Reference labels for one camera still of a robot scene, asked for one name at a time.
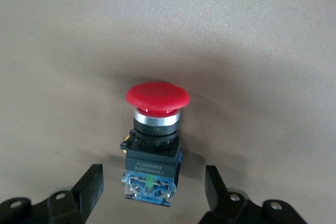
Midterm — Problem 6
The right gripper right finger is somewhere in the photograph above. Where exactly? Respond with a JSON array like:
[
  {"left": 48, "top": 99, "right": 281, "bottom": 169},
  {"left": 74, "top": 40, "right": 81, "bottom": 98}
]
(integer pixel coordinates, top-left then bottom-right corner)
[{"left": 199, "top": 165, "right": 308, "bottom": 224}]

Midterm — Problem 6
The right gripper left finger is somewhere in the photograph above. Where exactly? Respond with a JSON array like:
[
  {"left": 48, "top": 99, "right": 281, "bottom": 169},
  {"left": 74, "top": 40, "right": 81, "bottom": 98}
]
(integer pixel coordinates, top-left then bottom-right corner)
[{"left": 0, "top": 163, "right": 104, "bottom": 224}]

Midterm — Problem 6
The red mushroom push button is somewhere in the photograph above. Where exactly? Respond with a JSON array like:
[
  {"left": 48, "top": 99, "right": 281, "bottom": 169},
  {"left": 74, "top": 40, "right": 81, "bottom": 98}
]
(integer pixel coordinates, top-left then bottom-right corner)
[{"left": 120, "top": 82, "right": 191, "bottom": 208}]

